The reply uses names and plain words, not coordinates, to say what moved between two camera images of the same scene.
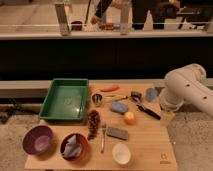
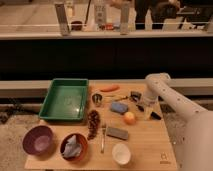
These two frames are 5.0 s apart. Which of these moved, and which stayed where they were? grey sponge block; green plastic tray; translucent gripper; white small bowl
Moved: translucent gripper
Stayed: grey sponge block; white small bowl; green plastic tray
